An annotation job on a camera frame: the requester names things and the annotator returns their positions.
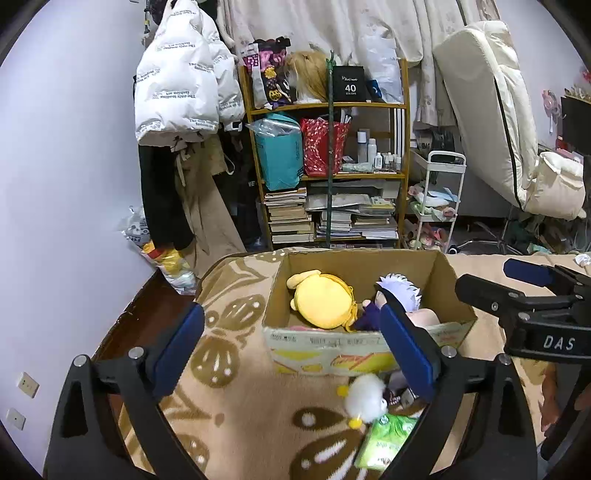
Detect printed cardboard box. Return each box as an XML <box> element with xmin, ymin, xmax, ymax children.
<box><xmin>262</xmin><ymin>248</ymin><xmax>477</xmax><ymax>376</ymax></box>

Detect black and pink printed bag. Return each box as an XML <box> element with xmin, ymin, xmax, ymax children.
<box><xmin>242</xmin><ymin>38</ymin><xmax>296</xmax><ymax>112</ymax></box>

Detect cream padded chair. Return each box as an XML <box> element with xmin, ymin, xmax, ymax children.
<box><xmin>433</xmin><ymin>21</ymin><xmax>587</xmax><ymax>254</ymax></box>

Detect person's right hand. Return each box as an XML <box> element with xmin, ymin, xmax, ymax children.
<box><xmin>540</xmin><ymin>364</ymin><xmax>578</xmax><ymax>433</ymax></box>

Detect yellow and red bag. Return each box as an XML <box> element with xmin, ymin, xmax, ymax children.
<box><xmin>141</xmin><ymin>240</ymin><xmax>199</xmax><ymax>296</ymax></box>

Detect pink desk fan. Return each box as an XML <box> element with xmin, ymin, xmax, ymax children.
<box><xmin>541</xmin><ymin>90</ymin><xmax>561</xmax><ymax>132</ymax></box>

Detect green tissue packet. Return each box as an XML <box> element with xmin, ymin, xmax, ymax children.
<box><xmin>355</xmin><ymin>412</ymin><xmax>423</xmax><ymax>472</ymax></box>

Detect white trolley cart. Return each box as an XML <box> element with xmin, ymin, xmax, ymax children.
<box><xmin>406</xmin><ymin>151</ymin><xmax>467</xmax><ymax>252</ymax></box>

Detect white puffer jacket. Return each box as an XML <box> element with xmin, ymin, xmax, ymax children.
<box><xmin>134</xmin><ymin>0</ymin><xmax>245</xmax><ymax>144</ymax></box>

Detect stack of brown books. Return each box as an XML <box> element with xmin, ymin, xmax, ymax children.
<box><xmin>263</xmin><ymin>187</ymin><xmax>315</xmax><ymax>245</ymax></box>

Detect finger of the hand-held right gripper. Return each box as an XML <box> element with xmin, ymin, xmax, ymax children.
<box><xmin>502</xmin><ymin>257</ymin><xmax>591</xmax><ymax>297</ymax></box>
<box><xmin>455</xmin><ymin>274</ymin><xmax>578</xmax><ymax>325</ymax></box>

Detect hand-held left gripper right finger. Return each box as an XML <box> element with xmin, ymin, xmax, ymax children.
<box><xmin>379</xmin><ymin>295</ymin><xmax>539</xmax><ymax>480</ymax></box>

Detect row of white bottles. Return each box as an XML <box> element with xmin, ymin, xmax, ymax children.
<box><xmin>355</xmin><ymin>129</ymin><xmax>403</xmax><ymax>171</ymax></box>

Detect green pole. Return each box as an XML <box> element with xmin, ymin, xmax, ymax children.
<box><xmin>323</xmin><ymin>51</ymin><xmax>338</xmax><ymax>250</ymax></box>

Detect red patterned bag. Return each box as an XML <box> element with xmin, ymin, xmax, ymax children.
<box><xmin>300</xmin><ymin>117</ymin><xmax>352</xmax><ymax>177</ymax></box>

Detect wooden shelf unit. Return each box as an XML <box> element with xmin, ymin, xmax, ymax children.
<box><xmin>238</xmin><ymin>58</ymin><xmax>411</xmax><ymax>252</ymax></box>

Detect black monitor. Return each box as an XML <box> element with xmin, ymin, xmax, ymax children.
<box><xmin>560</xmin><ymin>95</ymin><xmax>591</xmax><ymax>158</ymax></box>

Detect white printed plastic bag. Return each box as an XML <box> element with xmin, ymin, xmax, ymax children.
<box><xmin>117</xmin><ymin>205</ymin><xmax>153</xmax><ymax>247</ymax></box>

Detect beige trousers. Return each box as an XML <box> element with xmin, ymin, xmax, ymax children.
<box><xmin>173</xmin><ymin>134</ymin><xmax>247</xmax><ymax>278</ymax></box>

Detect blond wig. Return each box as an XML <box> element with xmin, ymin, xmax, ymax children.
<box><xmin>283</xmin><ymin>50</ymin><xmax>331</xmax><ymax>104</ymax></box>

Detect cream floral curtain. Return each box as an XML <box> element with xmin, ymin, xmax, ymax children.
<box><xmin>217</xmin><ymin>0</ymin><xmax>499</xmax><ymax>125</ymax></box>

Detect beige floral blanket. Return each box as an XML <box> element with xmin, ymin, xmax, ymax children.
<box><xmin>117</xmin><ymin>247</ymin><xmax>591</xmax><ymax>480</ymax></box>

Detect black box with white print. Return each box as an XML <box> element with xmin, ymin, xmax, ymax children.
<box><xmin>331</xmin><ymin>65</ymin><xmax>370</xmax><ymax>103</ymax></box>

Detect black pants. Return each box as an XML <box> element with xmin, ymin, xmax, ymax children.
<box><xmin>139</xmin><ymin>143</ymin><xmax>195</xmax><ymax>252</ymax></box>

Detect dark wooden bed frame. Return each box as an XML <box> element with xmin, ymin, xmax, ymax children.
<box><xmin>90</xmin><ymin>270</ymin><xmax>199</xmax><ymax>365</ymax></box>

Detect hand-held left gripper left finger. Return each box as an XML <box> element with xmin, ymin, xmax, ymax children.
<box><xmin>42</xmin><ymin>302</ymin><xmax>206</xmax><ymax>480</ymax></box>

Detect white fluffy plush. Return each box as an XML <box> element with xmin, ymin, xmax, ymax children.
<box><xmin>337</xmin><ymin>373</ymin><xmax>389</xmax><ymax>430</ymax></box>

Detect black tote bag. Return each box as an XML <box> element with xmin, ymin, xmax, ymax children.
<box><xmin>222</xmin><ymin>124</ymin><xmax>269</xmax><ymax>250</ymax></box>

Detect pink swirl roll plush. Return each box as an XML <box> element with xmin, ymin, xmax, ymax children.
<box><xmin>406</xmin><ymin>308</ymin><xmax>439</xmax><ymax>328</ymax></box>

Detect teal shopping bag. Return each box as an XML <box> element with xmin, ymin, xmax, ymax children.
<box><xmin>247</xmin><ymin>113</ymin><xmax>305</xmax><ymax>192</ymax></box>

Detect pile of books and papers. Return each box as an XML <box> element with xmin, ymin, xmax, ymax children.
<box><xmin>307</xmin><ymin>180</ymin><xmax>402</xmax><ymax>243</ymax></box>

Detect white-haired doll plush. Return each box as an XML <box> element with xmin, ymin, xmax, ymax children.
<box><xmin>355</xmin><ymin>273</ymin><xmax>423</xmax><ymax>332</ymax></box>

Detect clear plastic bag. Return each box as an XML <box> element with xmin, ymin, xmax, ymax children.
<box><xmin>365</xmin><ymin>34</ymin><xmax>404</xmax><ymax>104</ymax></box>

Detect yellow round plush bag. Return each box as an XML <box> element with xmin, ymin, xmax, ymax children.
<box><xmin>286</xmin><ymin>270</ymin><xmax>358</xmax><ymax>330</ymax></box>

